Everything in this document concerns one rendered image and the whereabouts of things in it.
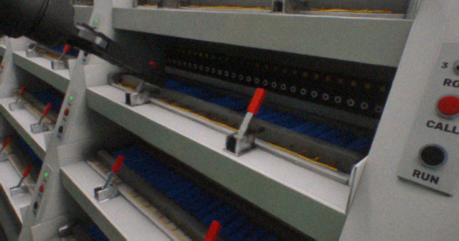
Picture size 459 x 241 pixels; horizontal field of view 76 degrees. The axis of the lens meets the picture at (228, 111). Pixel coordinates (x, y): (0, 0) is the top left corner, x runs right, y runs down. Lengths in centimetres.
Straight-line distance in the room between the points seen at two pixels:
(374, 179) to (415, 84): 9
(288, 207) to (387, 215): 10
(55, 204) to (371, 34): 73
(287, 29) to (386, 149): 18
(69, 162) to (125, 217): 26
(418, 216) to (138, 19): 56
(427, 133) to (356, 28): 13
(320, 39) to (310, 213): 19
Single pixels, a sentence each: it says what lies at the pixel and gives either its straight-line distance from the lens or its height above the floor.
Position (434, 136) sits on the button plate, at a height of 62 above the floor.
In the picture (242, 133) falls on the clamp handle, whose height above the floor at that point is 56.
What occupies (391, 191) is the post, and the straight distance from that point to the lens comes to 30.
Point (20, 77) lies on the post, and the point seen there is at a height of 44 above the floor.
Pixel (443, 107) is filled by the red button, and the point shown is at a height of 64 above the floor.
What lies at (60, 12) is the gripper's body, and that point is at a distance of 49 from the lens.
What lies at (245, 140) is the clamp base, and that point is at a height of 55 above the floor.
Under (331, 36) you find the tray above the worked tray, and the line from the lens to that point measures 36.
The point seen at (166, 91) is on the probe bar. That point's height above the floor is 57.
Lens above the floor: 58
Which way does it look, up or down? 1 degrees down
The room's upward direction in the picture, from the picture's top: 19 degrees clockwise
